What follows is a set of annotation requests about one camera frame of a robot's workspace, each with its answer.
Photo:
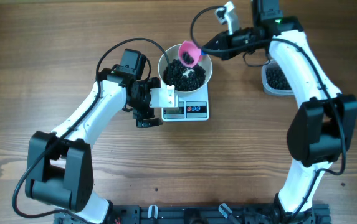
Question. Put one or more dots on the white digital kitchen scale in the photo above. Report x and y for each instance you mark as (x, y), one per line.
(191, 106)

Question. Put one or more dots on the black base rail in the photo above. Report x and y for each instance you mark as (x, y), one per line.
(256, 213)

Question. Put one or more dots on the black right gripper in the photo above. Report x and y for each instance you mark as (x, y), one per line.
(223, 39)

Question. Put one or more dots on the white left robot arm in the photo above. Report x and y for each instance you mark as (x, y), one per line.
(59, 164)

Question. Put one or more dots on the clear plastic container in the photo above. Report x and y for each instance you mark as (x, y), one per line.
(267, 88)

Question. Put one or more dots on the pink scoop with blue handle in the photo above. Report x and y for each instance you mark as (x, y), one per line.
(190, 55)

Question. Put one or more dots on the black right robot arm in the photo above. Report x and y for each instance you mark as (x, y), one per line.
(321, 131)

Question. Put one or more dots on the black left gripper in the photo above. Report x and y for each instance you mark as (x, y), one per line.
(148, 113)

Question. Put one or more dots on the black beans in bowl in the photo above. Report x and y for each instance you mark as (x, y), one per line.
(184, 78)

